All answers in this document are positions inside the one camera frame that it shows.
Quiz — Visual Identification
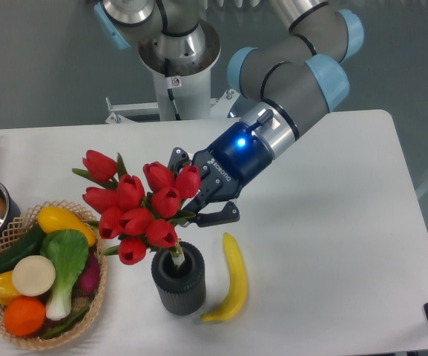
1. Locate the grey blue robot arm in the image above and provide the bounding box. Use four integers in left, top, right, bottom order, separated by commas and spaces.
94, 1, 364, 227

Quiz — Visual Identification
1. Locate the yellow banana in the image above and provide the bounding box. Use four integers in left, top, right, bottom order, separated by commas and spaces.
200, 232, 248, 323

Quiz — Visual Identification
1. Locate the white round radish slice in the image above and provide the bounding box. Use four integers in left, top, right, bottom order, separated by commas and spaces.
12, 255, 56, 297

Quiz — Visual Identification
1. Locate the woven wicker basket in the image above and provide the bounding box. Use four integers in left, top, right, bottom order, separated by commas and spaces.
0, 200, 108, 352

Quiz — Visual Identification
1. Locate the green bok choy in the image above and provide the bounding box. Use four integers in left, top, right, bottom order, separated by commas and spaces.
41, 229, 88, 320

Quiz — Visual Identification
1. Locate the purple sweet potato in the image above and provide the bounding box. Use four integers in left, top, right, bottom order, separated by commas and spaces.
77, 251, 100, 293

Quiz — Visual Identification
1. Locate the yellow bell pepper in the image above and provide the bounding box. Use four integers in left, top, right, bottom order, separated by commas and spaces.
0, 271, 21, 306

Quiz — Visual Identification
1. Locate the orange fruit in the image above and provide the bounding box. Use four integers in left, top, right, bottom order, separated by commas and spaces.
4, 296, 45, 337

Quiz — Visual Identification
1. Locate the green cucumber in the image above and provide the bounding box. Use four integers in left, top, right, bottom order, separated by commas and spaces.
0, 223, 46, 274

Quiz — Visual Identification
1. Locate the yellow squash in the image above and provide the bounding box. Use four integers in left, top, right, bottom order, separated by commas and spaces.
37, 205, 96, 247

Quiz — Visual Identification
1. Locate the green chili pepper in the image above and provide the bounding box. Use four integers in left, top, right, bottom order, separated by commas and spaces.
40, 305, 90, 340

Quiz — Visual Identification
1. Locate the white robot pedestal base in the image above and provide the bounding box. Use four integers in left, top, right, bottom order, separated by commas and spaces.
105, 20, 240, 123

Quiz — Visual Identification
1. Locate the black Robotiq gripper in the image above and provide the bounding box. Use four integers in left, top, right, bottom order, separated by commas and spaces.
168, 124, 273, 227

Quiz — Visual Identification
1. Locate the dark grey ribbed vase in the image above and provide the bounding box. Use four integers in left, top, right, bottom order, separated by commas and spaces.
151, 242, 206, 316

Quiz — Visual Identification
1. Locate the red tulip bouquet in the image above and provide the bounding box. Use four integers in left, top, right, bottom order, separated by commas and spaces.
73, 150, 201, 269

